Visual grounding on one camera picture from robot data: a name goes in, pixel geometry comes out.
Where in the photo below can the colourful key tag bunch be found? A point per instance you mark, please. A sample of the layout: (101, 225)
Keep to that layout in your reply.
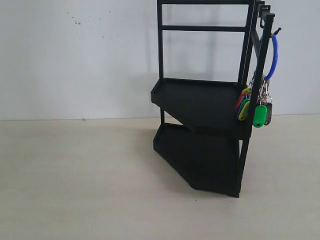
(263, 107)

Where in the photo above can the black metal two-tier rack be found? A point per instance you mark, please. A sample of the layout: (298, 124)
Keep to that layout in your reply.
(199, 135)

